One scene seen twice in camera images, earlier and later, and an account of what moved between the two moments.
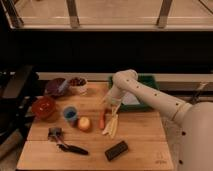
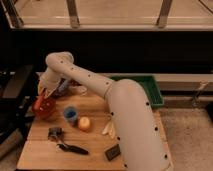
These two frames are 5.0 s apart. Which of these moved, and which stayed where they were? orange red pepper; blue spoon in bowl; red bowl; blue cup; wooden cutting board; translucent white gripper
Moved: orange red pepper; translucent white gripper
Stayed: red bowl; wooden cutting board; blue cup; blue spoon in bowl
